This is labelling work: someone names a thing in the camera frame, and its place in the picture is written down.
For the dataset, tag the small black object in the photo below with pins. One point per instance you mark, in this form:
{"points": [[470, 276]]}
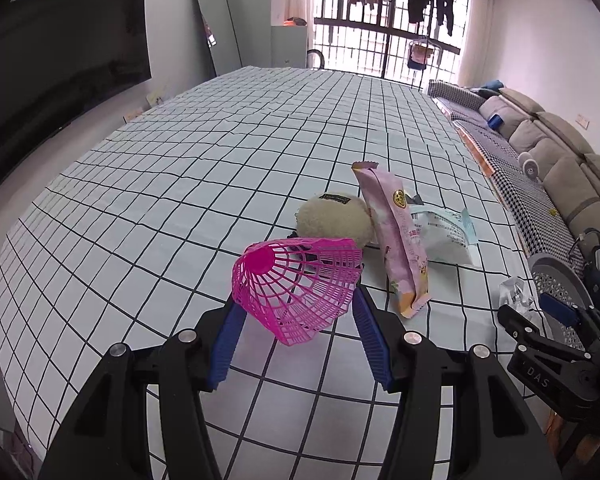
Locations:
{"points": [[294, 235]]}

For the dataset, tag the houndstooth sofa cover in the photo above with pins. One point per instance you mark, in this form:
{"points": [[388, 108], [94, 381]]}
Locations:
{"points": [[510, 180]]}

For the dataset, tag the pink plastic mesh cone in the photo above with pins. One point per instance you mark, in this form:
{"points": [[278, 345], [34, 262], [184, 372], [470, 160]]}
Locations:
{"points": [[300, 290]]}

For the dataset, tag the clear plastic wrapper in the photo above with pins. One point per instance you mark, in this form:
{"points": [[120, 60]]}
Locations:
{"points": [[517, 294]]}

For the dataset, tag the grey perforated bin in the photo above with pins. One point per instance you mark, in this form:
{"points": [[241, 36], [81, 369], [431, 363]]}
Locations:
{"points": [[555, 280]]}

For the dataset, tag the grey cabinet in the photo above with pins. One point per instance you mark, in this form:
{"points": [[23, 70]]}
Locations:
{"points": [[289, 45]]}

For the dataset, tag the pink snack packet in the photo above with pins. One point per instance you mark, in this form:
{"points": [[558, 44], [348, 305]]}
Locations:
{"points": [[400, 240]]}

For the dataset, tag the beige sofa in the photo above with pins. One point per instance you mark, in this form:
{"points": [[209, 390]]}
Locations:
{"points": [[565, 180]]}

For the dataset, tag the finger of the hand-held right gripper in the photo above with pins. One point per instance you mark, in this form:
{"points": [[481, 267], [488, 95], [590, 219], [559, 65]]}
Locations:
{"points": [[530, 335], [557, 307]]}

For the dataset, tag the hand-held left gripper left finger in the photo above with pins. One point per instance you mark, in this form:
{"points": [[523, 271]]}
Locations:
{"points": [[222, 345]]}

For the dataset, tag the blue cushion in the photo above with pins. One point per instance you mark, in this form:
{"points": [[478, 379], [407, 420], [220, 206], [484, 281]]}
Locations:
{"points": [[491, 85]]}

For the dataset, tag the orange object on cabinet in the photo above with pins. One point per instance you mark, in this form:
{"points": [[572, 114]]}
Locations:
{"points": [[293, 21]]}

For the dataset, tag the black television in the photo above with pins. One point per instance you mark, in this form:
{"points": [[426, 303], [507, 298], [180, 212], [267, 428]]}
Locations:
{"points": [[55, 70]]}

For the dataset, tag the window grille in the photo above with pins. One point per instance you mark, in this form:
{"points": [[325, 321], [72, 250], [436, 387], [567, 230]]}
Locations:
{"points": [[360, 45]]}

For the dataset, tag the beige plush ball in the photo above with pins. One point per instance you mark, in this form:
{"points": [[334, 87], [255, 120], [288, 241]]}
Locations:
{"points": [[330, 220]]}

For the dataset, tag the light blue white packet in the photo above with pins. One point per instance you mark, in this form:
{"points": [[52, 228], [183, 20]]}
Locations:
{"points": [[445, 240]]}

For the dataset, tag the standing mirror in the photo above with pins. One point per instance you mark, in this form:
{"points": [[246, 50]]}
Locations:
{"points": [[220, 30]]}

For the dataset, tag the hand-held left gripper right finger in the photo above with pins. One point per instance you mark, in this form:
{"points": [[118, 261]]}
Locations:
{"points": [[372, 345]]}

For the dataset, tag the clothes drying rack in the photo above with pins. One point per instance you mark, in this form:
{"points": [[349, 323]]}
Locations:
{"points": [[420, 55]]}

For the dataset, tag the wall socket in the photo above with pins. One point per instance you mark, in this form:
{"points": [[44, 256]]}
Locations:
{"points": [[582, 121], [155, 98]]}

